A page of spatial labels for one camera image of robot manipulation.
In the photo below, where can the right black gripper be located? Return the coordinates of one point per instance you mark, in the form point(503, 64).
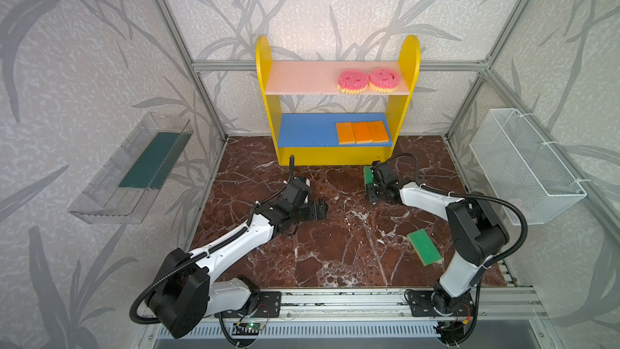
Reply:
point(370, 192)

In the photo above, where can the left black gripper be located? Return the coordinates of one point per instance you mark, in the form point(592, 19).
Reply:
point(312, 215)

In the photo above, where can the green sponge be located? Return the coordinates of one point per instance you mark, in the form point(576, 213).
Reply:
point(368, 175)
point(423, 245)

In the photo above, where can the orange sponge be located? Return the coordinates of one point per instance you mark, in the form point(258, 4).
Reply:
point(379, 133)
point(362, 132)

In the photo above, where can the yellow sponge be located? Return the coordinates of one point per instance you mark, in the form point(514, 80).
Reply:
point(345, 133)

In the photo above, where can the pink smiley sponge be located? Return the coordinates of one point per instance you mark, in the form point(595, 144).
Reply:
point(383, 80)
point(352, 82)

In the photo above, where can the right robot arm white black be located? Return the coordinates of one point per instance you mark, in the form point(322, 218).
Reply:
point(477, 232)

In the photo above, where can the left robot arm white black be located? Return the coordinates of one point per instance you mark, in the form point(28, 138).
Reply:
point(188, 287)

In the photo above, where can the yellow shelf with coloured boards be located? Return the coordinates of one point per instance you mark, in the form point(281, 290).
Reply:
point(312, 138)

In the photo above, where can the green circuit board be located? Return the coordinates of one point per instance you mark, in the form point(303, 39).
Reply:
point(249, 329)

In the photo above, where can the dark green tray liner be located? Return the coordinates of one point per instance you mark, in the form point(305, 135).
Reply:
point(154, 165)

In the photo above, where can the white wire mesh basket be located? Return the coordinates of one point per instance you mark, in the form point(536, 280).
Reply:
point(522, 168)

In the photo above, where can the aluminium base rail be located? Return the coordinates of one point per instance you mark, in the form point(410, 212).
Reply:
point(331, 304)

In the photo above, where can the clear plastic wall tray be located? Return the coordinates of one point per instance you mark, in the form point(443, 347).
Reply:
point(103, 201)

